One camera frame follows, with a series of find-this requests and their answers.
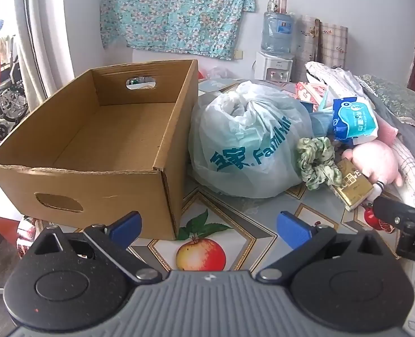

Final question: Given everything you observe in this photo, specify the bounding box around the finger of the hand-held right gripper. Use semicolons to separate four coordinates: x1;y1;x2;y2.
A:
373;195;415;227

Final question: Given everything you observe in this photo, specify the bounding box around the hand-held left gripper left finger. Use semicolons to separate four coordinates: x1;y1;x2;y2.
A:
28;211;164;284

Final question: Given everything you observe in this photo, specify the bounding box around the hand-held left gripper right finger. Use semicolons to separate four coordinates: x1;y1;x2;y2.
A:
255;211;389;285

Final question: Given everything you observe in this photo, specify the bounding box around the brown cardboard box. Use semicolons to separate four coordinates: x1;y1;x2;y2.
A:
0;59;199;241

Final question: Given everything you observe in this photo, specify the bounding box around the pink plush toy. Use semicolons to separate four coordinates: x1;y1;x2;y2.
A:
342;143;403;196

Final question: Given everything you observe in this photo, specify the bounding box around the green patterned scrunchie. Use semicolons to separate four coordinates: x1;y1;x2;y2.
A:
296;136;344;191

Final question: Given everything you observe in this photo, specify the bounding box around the pink ribbed towel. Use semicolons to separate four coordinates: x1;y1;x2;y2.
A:
378;119;400;144

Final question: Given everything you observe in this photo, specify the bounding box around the blue wet wipes pack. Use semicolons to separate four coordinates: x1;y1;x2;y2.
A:
329;95;380;145

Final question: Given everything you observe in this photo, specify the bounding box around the white plastic shopping bag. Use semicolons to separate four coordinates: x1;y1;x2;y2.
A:
188;80;313;199

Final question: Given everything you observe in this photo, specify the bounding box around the green floral quilt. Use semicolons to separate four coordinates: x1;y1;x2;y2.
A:
360;74;415;127

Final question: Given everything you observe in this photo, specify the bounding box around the red printed tissue box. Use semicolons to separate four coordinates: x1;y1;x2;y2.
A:
295;81;329;104

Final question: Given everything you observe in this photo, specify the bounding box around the white patterned garment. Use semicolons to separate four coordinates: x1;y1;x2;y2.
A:
305;61;366;96

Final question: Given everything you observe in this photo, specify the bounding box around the folded wheelchair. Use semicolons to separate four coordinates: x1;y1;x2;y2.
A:
0;37;29;142

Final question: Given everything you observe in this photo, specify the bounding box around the checkered folded mat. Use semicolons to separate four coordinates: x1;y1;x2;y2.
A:
320;22;349;71

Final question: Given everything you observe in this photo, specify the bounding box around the floral folded mat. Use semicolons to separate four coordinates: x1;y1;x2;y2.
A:
295;15;322;83

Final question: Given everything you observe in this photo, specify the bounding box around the blue water jug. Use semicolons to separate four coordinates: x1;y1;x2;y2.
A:
261;10;296;57

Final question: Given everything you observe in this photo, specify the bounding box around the white curtain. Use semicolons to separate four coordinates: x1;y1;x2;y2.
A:
12;0;75;104

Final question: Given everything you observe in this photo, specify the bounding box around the teal floral wall cloth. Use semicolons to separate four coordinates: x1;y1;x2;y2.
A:
100;0;256;60

